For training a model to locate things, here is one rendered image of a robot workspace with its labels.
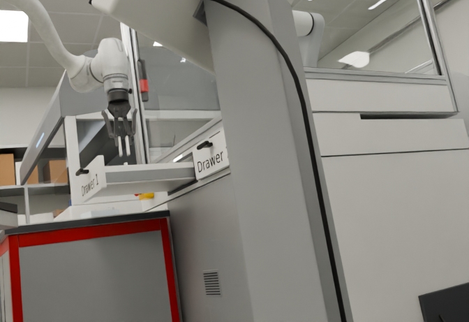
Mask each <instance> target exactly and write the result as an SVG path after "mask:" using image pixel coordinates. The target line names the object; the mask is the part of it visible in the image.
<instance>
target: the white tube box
mask: <svg viewBox="0 0 469 322"><path fill-rule="evenodd" d="M116 214H119V209H118V210H96V211H89V212H86V213H84V214H81V218H88V217H101V216H108V215H116Z"/></svg>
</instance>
